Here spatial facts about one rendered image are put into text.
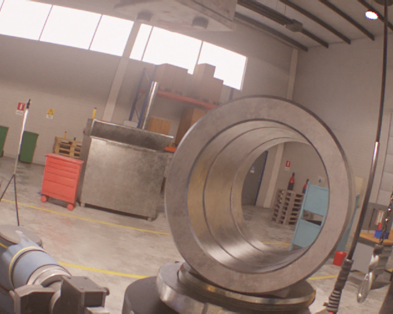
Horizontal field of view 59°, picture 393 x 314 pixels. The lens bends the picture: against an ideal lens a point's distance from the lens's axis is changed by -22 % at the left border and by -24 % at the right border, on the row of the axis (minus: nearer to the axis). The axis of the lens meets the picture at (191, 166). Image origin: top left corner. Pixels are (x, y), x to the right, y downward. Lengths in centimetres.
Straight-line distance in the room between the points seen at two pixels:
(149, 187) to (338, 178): 821
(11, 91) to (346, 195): 1311
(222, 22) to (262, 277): 30
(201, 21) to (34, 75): 1290
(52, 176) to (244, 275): 730
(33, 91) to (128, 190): 621
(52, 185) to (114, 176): 148
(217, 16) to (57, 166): 712
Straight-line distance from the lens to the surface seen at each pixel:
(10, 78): 1331
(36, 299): 57
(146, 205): 851
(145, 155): 835
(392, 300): 165
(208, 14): 47
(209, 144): 32
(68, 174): 750
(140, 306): 34
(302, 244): 855
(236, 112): 31
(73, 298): 54
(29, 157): 1262
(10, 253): 68
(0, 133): 1244
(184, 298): 31
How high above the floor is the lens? 160
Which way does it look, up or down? 2 degrees down
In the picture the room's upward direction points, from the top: 13 degrees clockwise
